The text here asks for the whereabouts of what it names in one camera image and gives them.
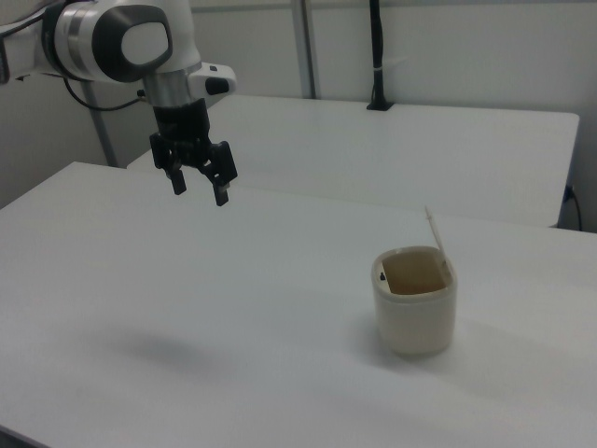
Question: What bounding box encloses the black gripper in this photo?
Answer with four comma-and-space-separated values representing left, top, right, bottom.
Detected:
148, 98, 240, 208

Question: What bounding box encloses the cream trash bin with lid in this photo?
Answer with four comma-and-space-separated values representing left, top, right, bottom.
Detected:
370, 204, 460, 359

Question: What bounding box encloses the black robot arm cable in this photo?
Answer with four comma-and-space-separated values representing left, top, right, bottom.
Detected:
62, 76, 156, 112

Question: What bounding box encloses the grey aluminium frame post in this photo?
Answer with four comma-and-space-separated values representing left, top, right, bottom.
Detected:
289, 0, 319, 100

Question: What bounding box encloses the black camera stand pole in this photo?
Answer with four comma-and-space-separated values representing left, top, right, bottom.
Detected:
366, 0, 396, 112

